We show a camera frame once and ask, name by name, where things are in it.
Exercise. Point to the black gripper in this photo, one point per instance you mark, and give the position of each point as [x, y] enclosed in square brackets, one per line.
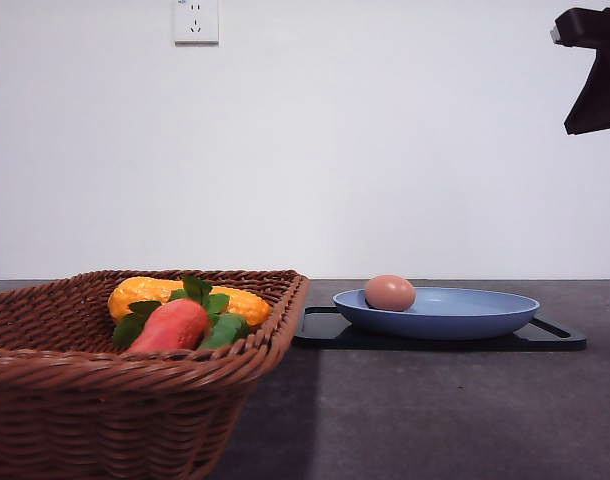
[578, 27]

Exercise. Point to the yellow toy corn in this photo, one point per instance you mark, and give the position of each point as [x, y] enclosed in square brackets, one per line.
[146, 288]

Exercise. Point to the red toy carrot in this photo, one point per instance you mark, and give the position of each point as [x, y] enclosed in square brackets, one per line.
[172, 326]

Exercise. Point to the brown egg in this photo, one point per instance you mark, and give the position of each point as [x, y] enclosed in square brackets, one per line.
[389, 292]

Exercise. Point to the blue round plate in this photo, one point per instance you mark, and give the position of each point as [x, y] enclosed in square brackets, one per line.
[440, 314]

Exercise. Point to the green toy leafy vegetable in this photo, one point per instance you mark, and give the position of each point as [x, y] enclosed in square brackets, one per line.
[222, 328]

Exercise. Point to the white wall power socket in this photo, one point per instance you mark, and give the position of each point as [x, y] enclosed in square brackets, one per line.
[197, 24]

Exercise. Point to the black rectangular tray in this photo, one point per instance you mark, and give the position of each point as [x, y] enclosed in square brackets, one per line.
[324, 328]

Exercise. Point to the brown wicker basket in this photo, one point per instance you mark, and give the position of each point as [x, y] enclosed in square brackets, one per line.
[74, 405]

